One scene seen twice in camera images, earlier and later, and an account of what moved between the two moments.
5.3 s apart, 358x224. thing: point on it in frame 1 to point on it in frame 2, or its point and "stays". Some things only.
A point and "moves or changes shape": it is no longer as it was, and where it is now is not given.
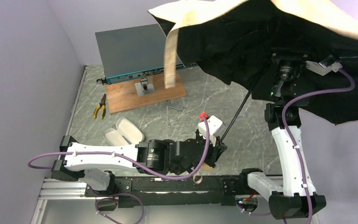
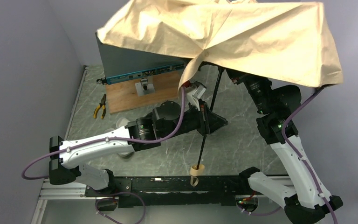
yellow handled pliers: (103, 103) stays
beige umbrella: (322, 52) moves or changes shape
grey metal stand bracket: (143, 87) stays
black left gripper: (212, 150) to (204, 118)
